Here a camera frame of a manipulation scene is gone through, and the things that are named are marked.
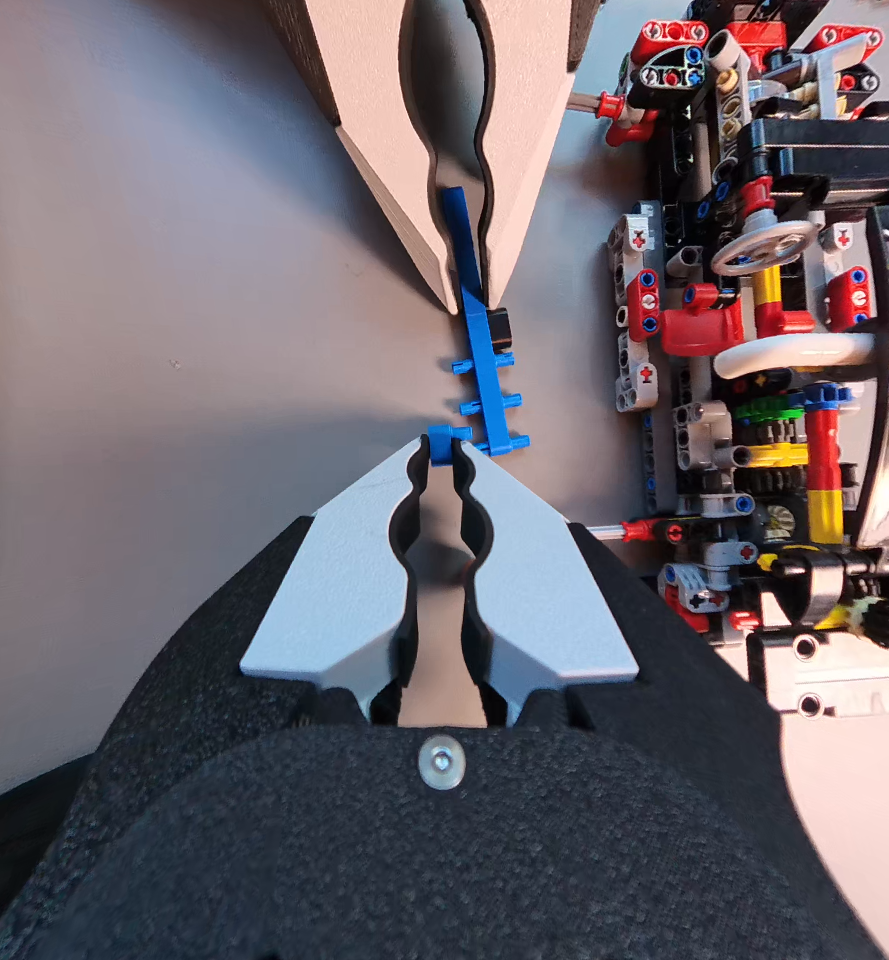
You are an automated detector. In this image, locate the partly built lego car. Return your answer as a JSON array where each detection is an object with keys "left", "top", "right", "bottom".
[{"left": 568, "top": 0, "right": 889, "bottom": 721}]

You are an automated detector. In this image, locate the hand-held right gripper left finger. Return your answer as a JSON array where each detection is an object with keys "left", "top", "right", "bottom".
[{"left": 240, "top": 437, "right": 434, "bottom": 726}]

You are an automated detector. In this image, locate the long blue lego beam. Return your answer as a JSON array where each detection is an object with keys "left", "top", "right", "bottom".
[{"left": 439, "top": 186, "right": 532, "bottom": 459}]

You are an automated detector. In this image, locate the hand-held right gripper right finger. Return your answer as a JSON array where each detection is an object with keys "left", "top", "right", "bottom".
[{"left": 453, "top": 439, "right": 639, "bottom": 727}]

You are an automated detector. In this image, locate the blue lego connector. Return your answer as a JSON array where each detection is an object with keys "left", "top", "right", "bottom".
[{"left": 427, "top": 424, "right": 473, "bottom": 468}]

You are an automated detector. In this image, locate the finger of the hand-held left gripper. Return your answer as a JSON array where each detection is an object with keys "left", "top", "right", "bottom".
[
  {"left": 305, "top": 0, "right": 462, "bottom": 316},
  {"left": 473, "top": 0, "right": 578, "bottom": 310}
]

